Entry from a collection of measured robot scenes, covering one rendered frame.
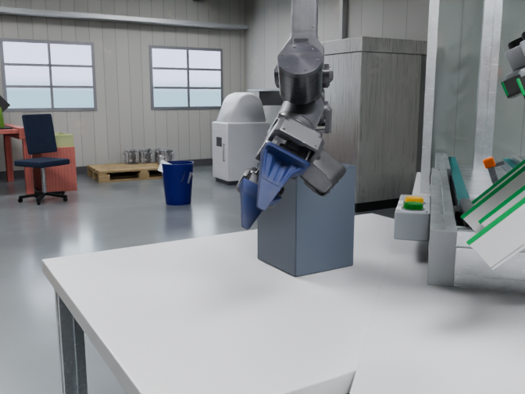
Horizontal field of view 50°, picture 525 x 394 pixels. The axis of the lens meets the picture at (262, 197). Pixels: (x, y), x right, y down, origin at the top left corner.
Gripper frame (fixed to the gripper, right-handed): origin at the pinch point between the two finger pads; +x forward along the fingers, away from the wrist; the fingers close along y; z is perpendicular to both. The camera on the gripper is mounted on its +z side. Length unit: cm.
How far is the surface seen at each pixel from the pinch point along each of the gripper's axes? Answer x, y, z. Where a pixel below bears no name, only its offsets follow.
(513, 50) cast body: -32.8, -12.3, 22.4
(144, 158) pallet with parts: -361, 732, -107
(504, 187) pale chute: -16.1, -5.4, 29.5
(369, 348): 9.6, 5.8, 22.1
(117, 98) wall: -425, 717, -188
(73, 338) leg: 17, 61, -16
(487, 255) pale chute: -1.4, -10.5, 25.9
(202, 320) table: 12.4, 20.3, 1.9
